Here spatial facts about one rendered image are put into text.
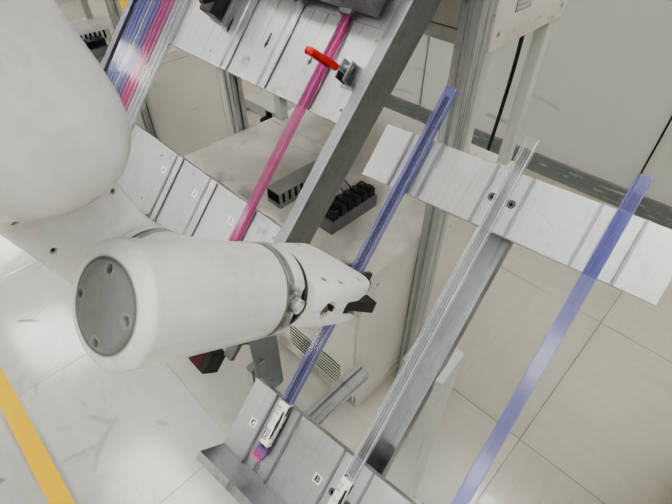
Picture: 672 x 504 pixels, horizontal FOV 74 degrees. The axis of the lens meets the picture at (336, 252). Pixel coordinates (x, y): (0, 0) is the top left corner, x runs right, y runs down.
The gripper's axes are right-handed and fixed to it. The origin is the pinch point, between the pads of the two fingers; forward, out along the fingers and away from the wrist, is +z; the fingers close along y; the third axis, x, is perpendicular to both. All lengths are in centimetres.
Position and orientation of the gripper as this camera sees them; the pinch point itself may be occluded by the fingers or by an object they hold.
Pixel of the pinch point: (351, 279)
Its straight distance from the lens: 54.6
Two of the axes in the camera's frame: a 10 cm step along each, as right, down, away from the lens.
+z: 5.0, 0.0, 8.6
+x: -3.8, 9.0, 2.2
